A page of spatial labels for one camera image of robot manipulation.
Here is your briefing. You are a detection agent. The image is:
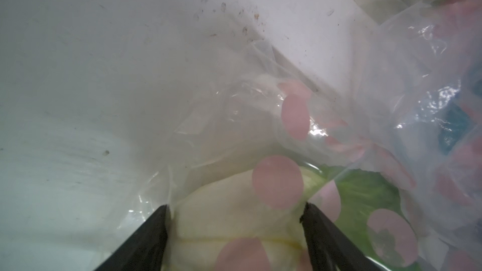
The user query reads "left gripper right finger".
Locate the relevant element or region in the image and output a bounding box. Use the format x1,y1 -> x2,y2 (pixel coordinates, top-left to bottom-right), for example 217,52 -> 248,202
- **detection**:
300,203 -> 380,271

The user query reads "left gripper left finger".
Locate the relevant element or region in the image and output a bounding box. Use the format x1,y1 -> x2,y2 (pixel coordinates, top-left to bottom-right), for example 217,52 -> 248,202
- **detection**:
95,205 -> 168,271

